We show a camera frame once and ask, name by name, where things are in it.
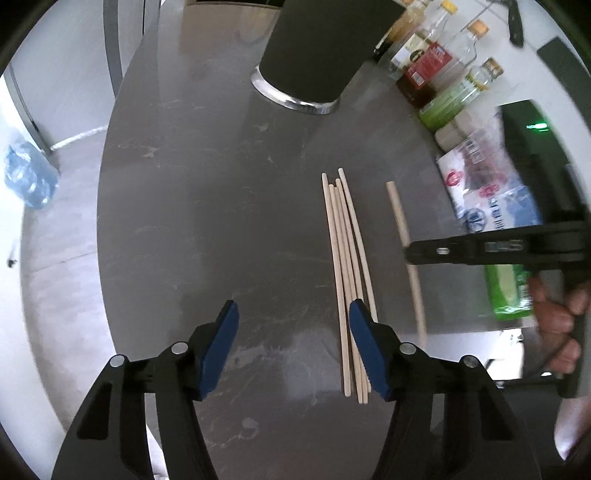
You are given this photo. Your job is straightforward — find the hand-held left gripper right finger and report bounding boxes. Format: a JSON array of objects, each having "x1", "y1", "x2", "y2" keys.
[{"x1": 348, "y1": 298, "x2": 548, "y2": 480}]

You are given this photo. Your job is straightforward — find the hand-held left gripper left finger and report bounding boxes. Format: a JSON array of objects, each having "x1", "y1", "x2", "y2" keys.
[{"x1": 51, "y1": 300, "x2": 241, "y2": 480}]

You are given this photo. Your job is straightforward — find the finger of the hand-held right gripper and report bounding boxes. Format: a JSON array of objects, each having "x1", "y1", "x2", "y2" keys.
[{"x1": 404, "y1": 225, "x2": 544, "y2": 267}]

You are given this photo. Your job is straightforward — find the single wooden chopstick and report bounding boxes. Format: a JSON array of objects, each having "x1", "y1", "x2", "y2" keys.
[{"x1": 387, "y1": 181, "x2": 428, "y2": 350}]

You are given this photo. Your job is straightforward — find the pile of wooden chopsticks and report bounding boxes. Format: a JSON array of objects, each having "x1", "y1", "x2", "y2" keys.
[{"x1": 322, "y1": 167, "x2": 379, "y2": 405}]

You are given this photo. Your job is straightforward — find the black cylindrical utensil holder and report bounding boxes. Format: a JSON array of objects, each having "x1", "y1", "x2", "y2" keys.
[{"x1": 250, "y1": 0, "x2": 407, "y2": 116}]

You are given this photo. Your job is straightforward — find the person's right hand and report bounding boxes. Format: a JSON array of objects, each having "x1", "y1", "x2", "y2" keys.
[{"x1": 529, "y1": 274, "x2": 591, "y2": 372}]

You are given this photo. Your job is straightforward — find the white and blue bag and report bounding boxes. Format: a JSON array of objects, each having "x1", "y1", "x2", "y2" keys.
[{"x1": 455, "y1": 185, "x2": 544, "y2": 234}]

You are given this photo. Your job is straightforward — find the clear bag with red contents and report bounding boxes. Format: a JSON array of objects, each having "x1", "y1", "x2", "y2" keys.
[{"x1": 436, "y1": 115, "x2": 519, "y2": 219}]

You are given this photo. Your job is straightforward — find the green plastic bag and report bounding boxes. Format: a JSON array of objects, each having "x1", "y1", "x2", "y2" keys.
[{"x1": 484, "y1": 265, "x2": 537, "y2": 322}]

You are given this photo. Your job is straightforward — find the small white jar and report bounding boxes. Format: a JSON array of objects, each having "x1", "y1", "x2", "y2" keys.
[{"x1": 435, "y1": 117, "x2": 477, "y2": 151}]

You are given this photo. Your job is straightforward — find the green label clear bottle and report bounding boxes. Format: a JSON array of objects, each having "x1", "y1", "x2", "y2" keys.
[{"x1": 419, "y1": 58, "x2": 505, "y2": 131}]

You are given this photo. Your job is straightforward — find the cork cap red label bottle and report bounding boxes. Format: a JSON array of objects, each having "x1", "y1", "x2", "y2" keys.
[{"x1": 396, "y1": 21, "x2": 490, "y2": 110}]

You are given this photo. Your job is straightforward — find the yellow cap white label bottle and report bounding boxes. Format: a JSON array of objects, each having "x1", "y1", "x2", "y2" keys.
[{"x1": 383, "y1": 0, "x2": 459, "y2": 77}]

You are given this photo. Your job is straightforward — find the black cap amber bottle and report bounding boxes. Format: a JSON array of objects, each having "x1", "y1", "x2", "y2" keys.
[{"x1": 374, "y1": 0, "x2": 432, "y2": 62}]

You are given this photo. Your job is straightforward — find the blue plastic water bottle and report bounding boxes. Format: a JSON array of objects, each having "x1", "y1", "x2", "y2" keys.
[{"x1": 4, "y1": 141, "x2": 61, "y2": 210}]

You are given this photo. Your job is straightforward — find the grey framed door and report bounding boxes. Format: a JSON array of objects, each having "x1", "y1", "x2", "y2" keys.
[{"x1": 0, "y1": 0, "x2": 162, "y2": 153}]

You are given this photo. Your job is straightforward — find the black wall panel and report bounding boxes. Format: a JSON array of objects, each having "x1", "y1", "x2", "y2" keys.
[{"x1": 538, "y1": 37, "x2": 591, "y2": 95}]

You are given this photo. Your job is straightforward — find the steel cleaver with black handle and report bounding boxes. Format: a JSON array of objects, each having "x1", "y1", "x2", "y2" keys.
[{"x1": 507, "y1": 0, "x2": 526, "y2": 46}]

